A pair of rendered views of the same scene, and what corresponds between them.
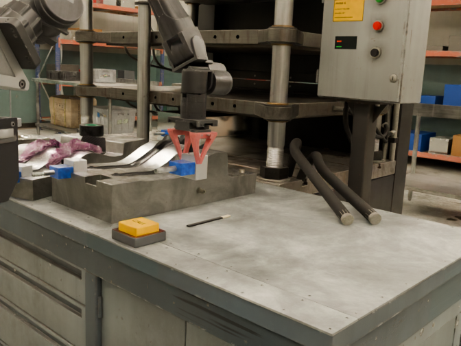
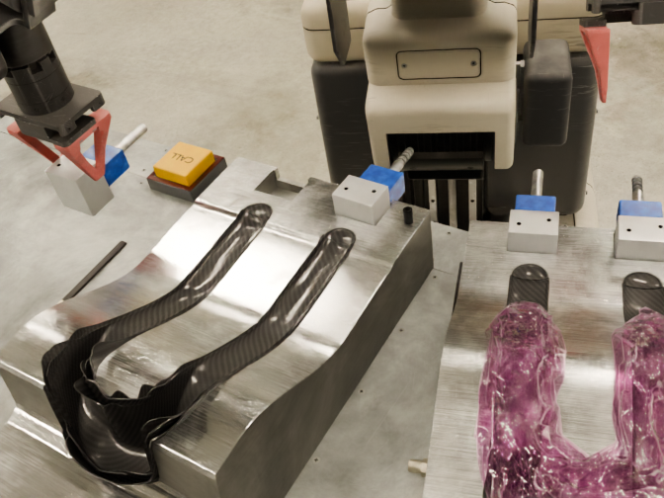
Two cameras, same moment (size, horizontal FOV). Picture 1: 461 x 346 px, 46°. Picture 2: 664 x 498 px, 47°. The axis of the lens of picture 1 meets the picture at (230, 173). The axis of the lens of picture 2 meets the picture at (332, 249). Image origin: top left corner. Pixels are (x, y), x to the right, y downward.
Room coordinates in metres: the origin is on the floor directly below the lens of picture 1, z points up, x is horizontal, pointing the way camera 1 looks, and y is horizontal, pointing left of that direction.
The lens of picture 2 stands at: (1.94, 0.30, 1.44)
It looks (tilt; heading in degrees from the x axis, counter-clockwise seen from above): 44 degrees down; 176
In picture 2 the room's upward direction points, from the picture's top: 11 degrees counter-clockwise
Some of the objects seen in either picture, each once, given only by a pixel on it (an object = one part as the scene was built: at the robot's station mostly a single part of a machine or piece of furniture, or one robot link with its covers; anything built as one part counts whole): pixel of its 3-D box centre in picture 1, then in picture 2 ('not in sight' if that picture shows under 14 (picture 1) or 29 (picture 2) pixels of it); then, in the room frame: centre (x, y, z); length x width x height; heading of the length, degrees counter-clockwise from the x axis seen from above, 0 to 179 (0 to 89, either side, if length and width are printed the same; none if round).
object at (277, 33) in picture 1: (230, 57); not in sight; (2.49, 0.02, 1.20); 1.29 x 0.83 x 0.19; 48
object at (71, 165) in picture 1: (57, 171); (383, 182); (1.29, 0.42, 0.89); 0.13 x 0.05 x 0.05; 136
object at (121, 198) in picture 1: (160, 172); (202, 351); (1.44, 0.19, 0.87); 0.50 x 0.26 x 0.14; 138
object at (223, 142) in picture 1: (220, 131); not in sight; (2.40, 0.05, 0.87); 0.50 x 0.27 x 0.17; 138
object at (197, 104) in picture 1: (193, 110); (40, 84); (1.21, 0.09, 1.06); 0.10 x 0.07 x 0.07; 47
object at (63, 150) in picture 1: (63, 147); (588, 395); (1.62, 0.51, 0.90); 0.26 x 0.18 x 0.08; 155
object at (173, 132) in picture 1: (187, 141); (75, 141); (1.22, 0.10, 0.99); 0.07 x 0.07 x 0.09; 47
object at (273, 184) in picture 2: (99, 185); (286, 195); (1.25, 0.31, 0.87); 0.05 x 0.05 x 0.04; 48
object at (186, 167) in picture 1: (178, 167); (108, 159); (1.18, 0.12, 0.93); 0.13 x 0.05 x 0.05; 138
